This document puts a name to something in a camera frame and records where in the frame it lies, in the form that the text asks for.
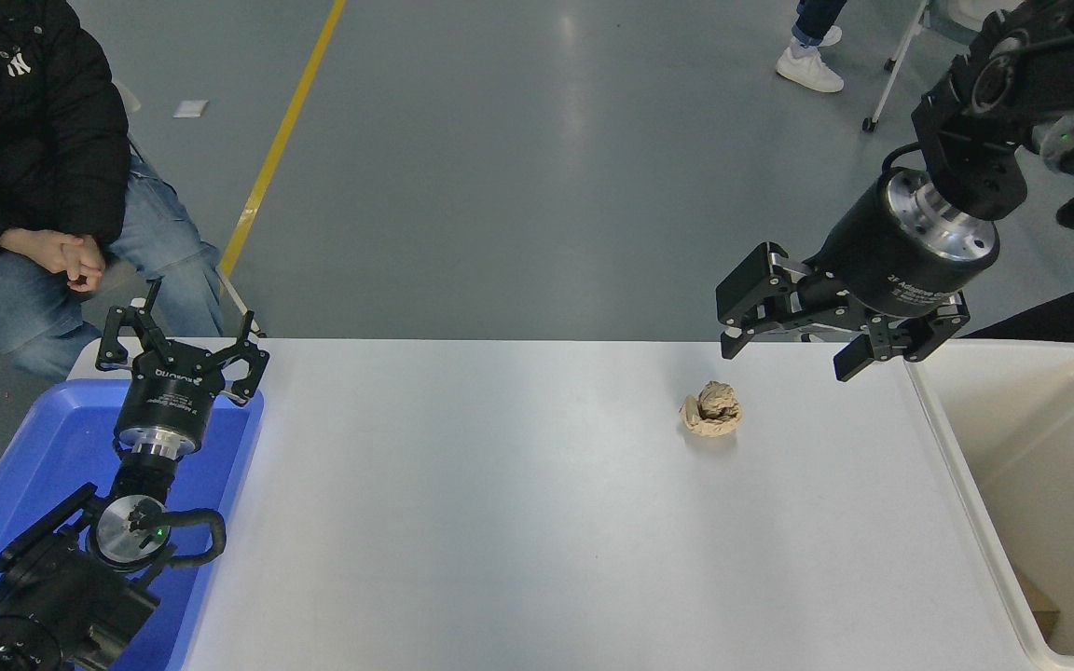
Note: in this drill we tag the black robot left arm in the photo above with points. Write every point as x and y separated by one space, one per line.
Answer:
61 596

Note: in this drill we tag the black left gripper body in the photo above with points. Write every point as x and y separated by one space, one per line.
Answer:
169 396

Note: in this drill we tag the person's left hand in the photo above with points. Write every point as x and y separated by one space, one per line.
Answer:
88 268

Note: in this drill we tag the white paper scrap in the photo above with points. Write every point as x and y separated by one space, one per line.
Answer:
190 108

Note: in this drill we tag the blue plastic tray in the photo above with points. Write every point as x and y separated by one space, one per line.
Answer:
52 438

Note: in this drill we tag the person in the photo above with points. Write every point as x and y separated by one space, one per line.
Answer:
34 121
807 70

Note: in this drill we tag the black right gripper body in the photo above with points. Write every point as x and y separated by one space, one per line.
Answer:
882 256

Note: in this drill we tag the person's right hand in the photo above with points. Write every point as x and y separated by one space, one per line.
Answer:
34 248

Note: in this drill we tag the tan paper ball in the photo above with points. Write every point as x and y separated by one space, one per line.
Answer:
712 410

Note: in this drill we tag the large pale bin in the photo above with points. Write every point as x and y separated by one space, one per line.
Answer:
1040 447

